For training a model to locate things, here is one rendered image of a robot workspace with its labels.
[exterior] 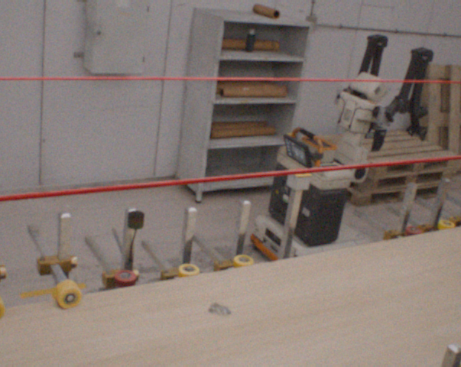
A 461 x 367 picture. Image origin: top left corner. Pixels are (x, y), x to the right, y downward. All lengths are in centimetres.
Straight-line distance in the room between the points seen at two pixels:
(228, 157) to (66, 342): 394
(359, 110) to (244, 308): 223
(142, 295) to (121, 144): 308
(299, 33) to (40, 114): 225
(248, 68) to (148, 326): 376
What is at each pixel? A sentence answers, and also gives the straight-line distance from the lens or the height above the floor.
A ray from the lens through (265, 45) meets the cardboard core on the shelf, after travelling 531.
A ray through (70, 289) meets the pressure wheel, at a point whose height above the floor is 98.
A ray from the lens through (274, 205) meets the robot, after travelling 438.
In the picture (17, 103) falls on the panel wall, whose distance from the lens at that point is 483.
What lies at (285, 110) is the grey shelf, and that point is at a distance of 555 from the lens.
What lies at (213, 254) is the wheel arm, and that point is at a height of 82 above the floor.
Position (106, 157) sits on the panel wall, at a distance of 518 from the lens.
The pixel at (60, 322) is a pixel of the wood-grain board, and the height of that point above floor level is 90.
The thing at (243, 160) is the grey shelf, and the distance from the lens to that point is 581.
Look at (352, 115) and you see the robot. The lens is 419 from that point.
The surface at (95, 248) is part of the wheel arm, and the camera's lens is 258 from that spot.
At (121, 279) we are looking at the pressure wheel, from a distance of 229.
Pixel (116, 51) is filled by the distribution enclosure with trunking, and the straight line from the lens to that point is 470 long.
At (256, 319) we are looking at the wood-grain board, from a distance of 217.
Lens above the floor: 210
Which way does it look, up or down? 22 degrees down
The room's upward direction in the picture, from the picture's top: 8 degrees clockwise
